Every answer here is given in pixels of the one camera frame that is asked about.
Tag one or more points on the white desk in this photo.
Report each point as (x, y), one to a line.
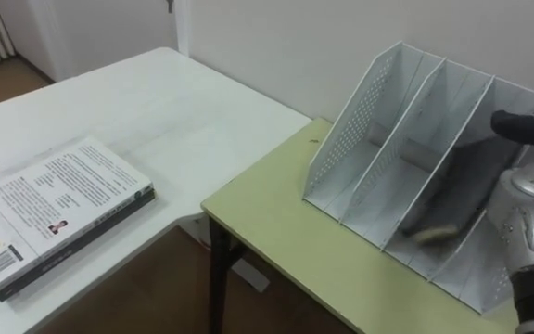
(156, 116)

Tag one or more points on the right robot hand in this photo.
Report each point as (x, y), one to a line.
(522, 127)

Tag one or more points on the green desk with black legs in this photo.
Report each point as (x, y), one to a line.
(285, 222)

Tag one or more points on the dark-spined book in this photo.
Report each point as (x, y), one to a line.
(78, 243)

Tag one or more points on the dark grey book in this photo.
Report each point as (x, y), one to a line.
(466, 185)

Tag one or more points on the white paperback book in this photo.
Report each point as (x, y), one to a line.
(54, 195)

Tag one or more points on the white metal file rack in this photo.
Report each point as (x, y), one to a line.
(364, 116)

